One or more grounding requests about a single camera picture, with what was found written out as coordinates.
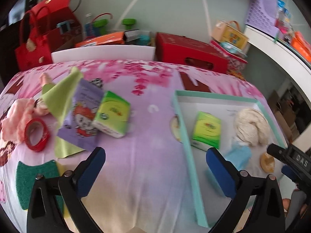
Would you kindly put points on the green yellow scrub sponge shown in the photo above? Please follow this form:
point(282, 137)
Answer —
point(25, 178)

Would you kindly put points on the red open gift box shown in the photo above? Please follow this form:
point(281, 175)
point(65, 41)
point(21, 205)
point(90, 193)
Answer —
point(58, 24)

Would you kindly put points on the red felt handbag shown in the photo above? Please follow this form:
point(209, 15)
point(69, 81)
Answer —
point(37, 40)

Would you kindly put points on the green dumbbell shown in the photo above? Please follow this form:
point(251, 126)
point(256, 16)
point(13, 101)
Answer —
point(128, 23)
point(99, 27)

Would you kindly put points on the orange flat box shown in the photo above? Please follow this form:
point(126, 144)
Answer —
point(108, 39)

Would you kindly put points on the teal rimmed white tray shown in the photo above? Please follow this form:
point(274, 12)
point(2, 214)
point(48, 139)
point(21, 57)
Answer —
point(209, 201)

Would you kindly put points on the red white patterned box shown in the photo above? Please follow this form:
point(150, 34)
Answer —
point(235, 63)

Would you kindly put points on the red tape roll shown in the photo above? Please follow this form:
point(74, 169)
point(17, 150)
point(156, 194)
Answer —
point(36, 135)

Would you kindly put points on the white shelf unit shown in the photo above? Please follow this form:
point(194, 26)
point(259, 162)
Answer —
point(274, 67)

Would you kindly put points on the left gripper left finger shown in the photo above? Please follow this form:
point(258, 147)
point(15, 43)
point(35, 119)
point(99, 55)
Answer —
point(44, 214)

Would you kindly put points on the blue wipes packet on box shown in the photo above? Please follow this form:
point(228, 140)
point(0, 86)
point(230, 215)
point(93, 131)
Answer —
point(233, 49)

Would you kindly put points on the purple plastic basket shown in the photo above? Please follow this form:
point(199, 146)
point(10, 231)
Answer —
point(262, 16)

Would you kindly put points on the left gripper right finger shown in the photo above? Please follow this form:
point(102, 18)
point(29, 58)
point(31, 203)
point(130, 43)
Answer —
point(267, 213)

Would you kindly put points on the yellow carry box with handle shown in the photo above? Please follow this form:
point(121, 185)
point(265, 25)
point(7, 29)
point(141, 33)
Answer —
point(229, 31)

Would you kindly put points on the blue water bottle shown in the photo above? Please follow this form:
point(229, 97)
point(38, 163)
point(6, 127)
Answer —
point(88, 26)

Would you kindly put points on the green tissue pack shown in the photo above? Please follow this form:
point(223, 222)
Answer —
point(206, 132)
point(113, 115)

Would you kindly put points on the light green cloth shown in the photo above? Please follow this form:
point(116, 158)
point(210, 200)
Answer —
point(59, 101)

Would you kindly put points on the pink satin lace scrunchie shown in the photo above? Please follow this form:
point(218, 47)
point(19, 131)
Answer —
point(40, 106)

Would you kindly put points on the large red gift box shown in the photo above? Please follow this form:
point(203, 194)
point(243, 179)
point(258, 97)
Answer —
point(186, 51)

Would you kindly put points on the green dumbbell left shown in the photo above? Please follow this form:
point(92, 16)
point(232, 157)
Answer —
point(99, 27)

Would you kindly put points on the green dumbbell right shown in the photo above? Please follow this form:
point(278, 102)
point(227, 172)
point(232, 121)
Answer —
point(128, 23)

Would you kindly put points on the white foam board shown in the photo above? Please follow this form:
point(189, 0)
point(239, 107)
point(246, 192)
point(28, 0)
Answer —
point(105, 52)

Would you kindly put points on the cream lace scrunchie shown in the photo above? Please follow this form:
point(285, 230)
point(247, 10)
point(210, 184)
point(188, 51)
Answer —
point(252, 127)

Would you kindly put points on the pink cartoon bed sheet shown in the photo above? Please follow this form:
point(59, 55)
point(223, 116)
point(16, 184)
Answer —
point(144, 182)

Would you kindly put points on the purple baby wipes pack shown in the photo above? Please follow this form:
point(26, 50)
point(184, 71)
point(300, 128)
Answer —
point(77, 128)

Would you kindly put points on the pink fluffy scrunchie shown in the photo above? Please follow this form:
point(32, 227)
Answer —
point(14, 124)

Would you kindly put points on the black white leopard scrunchie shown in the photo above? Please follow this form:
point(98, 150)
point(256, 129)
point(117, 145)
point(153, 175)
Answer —
point(97, 82)

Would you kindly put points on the light blue face mask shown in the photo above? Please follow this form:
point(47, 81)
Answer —
point(236, 155)

